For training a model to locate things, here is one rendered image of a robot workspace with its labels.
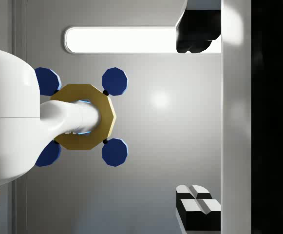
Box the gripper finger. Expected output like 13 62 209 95
175 0 222 54
175 184 222 234

